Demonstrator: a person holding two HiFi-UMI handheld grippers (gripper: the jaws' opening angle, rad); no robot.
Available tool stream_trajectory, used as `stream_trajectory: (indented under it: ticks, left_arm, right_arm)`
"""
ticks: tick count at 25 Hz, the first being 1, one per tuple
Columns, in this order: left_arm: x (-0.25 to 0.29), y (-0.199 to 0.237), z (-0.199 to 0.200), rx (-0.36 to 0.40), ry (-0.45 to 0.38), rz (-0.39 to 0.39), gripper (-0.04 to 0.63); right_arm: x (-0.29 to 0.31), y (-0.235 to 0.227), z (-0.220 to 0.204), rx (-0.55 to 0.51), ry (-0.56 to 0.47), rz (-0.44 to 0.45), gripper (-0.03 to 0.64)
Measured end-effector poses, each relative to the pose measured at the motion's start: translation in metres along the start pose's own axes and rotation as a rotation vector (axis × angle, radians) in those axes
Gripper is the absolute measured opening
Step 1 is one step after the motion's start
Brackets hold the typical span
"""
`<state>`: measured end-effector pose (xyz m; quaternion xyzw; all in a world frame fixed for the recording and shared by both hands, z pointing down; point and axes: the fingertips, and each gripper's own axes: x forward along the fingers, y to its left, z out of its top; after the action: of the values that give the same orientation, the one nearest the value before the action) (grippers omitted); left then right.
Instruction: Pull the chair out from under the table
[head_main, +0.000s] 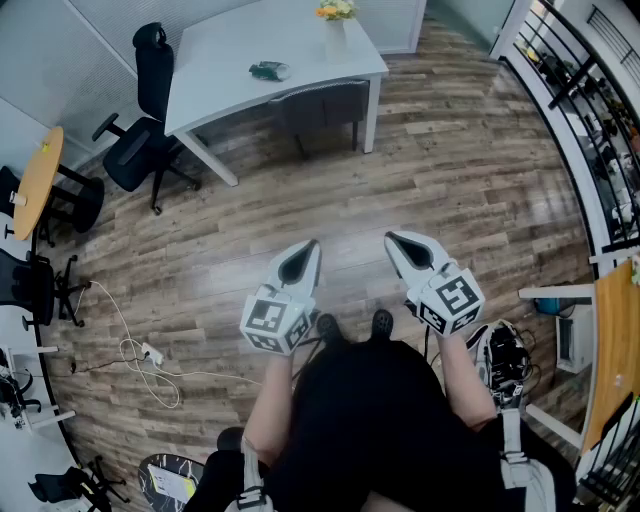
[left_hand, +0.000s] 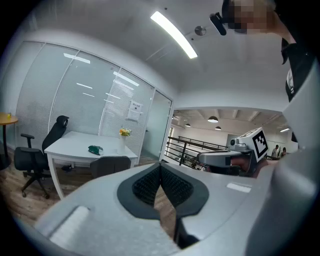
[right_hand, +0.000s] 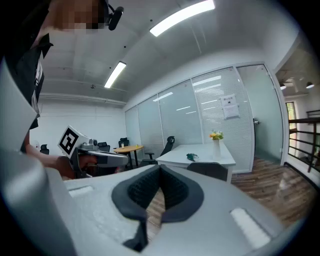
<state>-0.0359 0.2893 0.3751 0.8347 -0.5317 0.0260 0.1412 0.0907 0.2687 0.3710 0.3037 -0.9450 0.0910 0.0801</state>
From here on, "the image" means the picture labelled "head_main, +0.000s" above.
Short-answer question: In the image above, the grey shoulder strap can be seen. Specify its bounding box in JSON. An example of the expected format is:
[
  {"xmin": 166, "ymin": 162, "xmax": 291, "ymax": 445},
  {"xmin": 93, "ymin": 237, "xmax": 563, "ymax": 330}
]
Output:
[
  {"xmin": 497, "ymin": 407, "xmax": 557, "ymax": 512},
  {"xmin": 234, "ymin": 434, "xmax": 272, "ymax": 512}
]

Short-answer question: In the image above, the person's black clothing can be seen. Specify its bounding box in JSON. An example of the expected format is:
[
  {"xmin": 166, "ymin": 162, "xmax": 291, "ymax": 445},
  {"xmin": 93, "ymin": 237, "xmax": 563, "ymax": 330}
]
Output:
[{"xmin": 184, "ymin": 334, "xmax": 577, "ymax": 512}]

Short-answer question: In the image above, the black metal railing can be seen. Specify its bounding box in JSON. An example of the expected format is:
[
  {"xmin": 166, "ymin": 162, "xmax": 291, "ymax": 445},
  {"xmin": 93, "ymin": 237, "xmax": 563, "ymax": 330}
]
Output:
[{"xmin": 499, "ymin": 0, "xmax": 640, "ymax": 256}]

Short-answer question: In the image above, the black equipment clutter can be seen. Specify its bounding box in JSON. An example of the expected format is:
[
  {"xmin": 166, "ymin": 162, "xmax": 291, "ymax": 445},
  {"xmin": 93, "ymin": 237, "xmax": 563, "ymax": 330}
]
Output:
[{"xmin": 0, "ymin": 349, "xmax": 44, "ymax": 431}]

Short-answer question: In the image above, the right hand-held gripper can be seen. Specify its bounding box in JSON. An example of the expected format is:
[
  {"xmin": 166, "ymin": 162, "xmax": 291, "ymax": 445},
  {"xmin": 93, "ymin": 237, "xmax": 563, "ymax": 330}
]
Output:
[{"xmin": 383, "ymin": 229, "xmax": 486, "ymax": 337}]

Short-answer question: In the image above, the white cable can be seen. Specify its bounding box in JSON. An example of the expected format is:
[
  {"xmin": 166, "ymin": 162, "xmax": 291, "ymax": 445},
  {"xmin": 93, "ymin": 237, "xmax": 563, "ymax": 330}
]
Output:
[{"xmin": 74, "ymin": 279, "xmax": 262, "ymax": 409}]

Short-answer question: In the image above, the green tissue pack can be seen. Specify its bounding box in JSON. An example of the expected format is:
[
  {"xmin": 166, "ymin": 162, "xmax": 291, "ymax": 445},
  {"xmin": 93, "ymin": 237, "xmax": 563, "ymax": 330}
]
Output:
[{"xmin": 248, "ymin": 59, "xmax": 292, "ymax": 83}]

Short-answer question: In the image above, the white computer case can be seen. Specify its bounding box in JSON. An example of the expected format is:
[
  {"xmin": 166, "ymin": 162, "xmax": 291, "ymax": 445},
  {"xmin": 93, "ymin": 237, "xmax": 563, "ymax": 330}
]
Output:
[{"xmin": 554, "ymin": 304, "xmax": 595, "ymax": 375}]

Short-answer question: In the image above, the black floor cable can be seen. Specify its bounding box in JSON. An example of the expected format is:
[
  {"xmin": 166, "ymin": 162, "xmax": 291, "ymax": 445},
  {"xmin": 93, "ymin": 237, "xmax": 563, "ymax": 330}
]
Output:
[{"xmin": 69, "ymin": 349, "xmax": 146, "ymax": 376}]

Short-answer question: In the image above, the white vase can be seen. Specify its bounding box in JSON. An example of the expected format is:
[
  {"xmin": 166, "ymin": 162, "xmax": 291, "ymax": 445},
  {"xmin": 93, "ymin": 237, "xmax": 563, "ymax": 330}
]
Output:
[{"xmin": 324, "ymin": 18, "xmax": 348, "ymax": 64}]

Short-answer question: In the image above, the round wooden table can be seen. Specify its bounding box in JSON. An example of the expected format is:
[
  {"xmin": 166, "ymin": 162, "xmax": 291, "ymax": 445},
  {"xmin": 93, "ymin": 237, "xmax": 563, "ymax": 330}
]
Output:
[{"xmin": 12, "ymin": 126, "xmax": 106, "ymax": 249}]

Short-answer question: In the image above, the white black equipment pack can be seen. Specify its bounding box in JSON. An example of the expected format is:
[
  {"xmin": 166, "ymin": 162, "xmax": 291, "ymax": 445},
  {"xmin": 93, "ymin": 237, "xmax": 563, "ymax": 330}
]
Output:
[{"xmin": 467, "ymin": 319, "xmax": 534, "ymax": 416}]

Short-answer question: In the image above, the black office chair with headrest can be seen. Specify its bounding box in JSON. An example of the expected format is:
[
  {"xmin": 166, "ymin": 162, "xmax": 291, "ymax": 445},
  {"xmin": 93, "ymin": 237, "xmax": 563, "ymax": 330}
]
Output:
[{"xmin": 91, "ymin": 22, "xmax": 203, "ymax": 216}]

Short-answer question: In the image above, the wooden desk with white legs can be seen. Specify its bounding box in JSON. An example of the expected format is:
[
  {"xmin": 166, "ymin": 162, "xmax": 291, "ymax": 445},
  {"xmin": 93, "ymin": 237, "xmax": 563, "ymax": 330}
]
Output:
[{"xmin": 518, "ymin": 254, "xmax": 640, "ymax": 454}]

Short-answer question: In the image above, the black marble stool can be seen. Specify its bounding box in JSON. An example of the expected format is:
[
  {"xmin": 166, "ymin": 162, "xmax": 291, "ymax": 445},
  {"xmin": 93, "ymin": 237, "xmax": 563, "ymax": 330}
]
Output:
[{"xmin": 137, "ymin": 452, "xmax": 207, "ymax": 512}]

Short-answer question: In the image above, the person's right forearm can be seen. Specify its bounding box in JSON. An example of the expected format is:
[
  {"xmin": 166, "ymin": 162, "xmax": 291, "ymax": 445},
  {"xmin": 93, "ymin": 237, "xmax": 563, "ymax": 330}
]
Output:
[{"xmin": 432, "ymin": 329, "xmax": 501, "ymax": 432}]

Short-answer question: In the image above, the person's left forearm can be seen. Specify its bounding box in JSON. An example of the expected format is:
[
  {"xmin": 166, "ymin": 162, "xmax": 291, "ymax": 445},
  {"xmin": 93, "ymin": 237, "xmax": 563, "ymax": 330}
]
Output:
[{"xmin": 244, "ymin": 349, "xmax": 297, "ymax": 466}]

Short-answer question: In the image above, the yellow white paper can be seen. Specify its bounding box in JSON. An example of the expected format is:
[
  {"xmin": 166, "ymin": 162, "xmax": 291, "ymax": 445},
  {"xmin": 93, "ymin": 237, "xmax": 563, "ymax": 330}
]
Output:
[{"xmin": 148, "ymin": 463, "xmax": 198, "ymax": 506}]

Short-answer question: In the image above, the yellow orange flower bouquet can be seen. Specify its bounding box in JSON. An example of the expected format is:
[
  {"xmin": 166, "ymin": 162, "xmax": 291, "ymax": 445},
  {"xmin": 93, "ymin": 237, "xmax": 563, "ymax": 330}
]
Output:
[{"xmin": 314, "ymin": 0, "xmax": 359, "ymax": 22}]

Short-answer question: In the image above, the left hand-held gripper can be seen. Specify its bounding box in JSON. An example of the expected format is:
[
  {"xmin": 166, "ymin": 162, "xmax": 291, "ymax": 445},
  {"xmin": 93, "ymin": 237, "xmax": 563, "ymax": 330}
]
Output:
[{"xmin": 239, "ymin": 239, "xmax": 323, "ymax": 357}]

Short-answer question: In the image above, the person's left black shoe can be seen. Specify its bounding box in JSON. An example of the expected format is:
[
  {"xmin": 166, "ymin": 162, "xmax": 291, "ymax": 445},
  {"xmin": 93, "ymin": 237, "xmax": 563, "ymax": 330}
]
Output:
[{"xmin": 316, "ymin": 313, "xmax": 344, "ymax": 346}]

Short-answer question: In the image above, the white side desk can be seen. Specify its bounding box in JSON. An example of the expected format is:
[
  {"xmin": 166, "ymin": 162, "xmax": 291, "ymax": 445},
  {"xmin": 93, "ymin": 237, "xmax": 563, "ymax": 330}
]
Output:
[{"xmin": 0, "ymin": 299, "xmax": 77, "ymax": 512}]

